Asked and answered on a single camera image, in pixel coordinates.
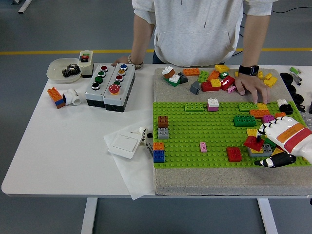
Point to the person's left hand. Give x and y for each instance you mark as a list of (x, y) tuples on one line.
[(248, 83)]

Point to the person's right hand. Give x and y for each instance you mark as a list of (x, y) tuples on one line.
[(122, 61)]

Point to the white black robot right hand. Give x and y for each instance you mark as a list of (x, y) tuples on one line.
[(280, 134)]

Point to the small pink toy brick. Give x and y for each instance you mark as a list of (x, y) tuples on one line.
[(231, 89), (203, 147)]

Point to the green toy baseplate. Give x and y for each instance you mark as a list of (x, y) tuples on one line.
[(195, 131)]

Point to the person's left forearm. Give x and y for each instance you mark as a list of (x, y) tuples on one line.
[(254, 41)]

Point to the person's right forearm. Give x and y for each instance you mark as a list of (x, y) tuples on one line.
[(141, 36)]

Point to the small dark green brick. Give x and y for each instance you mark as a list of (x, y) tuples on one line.
[(223, 75), (270, 142)]

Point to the magenta toy brick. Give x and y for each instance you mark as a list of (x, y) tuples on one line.
[(267, 118)]

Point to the long grey toy brick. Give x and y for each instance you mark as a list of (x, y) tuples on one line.
[(267, 149)]

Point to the long red toy brick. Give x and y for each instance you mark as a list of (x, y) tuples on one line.
[(228, 83)]

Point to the flat lime green brick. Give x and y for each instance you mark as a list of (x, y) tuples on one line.
[(246, 107), (193, 107)]

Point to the black toy brick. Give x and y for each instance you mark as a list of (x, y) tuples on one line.
[(285, 109)]

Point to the long orange toy brick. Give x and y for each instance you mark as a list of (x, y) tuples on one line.
[(259, 113), (190, 71)]

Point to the white toy brick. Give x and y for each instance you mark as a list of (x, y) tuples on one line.
[(281, 102)]

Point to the long dark green brick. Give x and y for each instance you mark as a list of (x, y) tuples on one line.
[(244, 121)]

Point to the white and pink brick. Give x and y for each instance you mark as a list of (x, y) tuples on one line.
[(212, 105)]

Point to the lime green toy brick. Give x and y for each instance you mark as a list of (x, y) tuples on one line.
[(202, 76)]

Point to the brown brick white top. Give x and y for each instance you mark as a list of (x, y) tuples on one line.
[(169, 73)]

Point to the white and green brick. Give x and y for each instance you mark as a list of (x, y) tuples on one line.
[(173, 79)]

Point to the dark grey slope brick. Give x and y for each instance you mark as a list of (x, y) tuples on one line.
[(183, 78)]

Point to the brown toy brick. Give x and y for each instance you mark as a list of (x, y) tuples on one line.
[(163, 121)]

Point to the orange blue brown brick stack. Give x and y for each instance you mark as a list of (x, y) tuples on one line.
[(54, 96)]

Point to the blue toy brick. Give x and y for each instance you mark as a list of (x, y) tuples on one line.
[(159, 156)]

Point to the black wrist watch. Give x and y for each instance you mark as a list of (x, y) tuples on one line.
[(247, 70)]

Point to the clear plastic bag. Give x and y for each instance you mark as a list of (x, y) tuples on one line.
[(307, 118)]

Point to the grey emergency-stop control box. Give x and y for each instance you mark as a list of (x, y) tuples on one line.
[(122, 96)]

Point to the grey four-button control box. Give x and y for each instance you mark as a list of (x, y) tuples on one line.
[(91, 95)]

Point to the black metal gear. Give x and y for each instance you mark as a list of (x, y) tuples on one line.
[(70, 71)]

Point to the white pipe tee fitting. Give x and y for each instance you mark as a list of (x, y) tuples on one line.
[(72, 96)]

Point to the white shallow bowl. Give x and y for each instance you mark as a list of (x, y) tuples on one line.
[(54, 70)]

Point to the person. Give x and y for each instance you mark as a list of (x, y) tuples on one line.
[(195, 36)]

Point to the white labelled tube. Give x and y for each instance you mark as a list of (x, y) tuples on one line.
[(142, 132)]

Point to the white table leg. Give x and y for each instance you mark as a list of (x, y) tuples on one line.
[(89, 214), (268, 217)]

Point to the grey-brown mat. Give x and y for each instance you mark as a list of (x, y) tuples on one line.
[(207, 180)]

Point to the white table foot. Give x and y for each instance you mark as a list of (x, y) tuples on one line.
[(23, 6)]

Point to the translucent paper sheet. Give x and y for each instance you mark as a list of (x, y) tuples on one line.
[(136, 175)]

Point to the cream two-button switch box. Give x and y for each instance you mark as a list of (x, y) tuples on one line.
[(85, 68)]

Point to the white wall switch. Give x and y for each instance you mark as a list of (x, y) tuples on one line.
[(124, 145)]

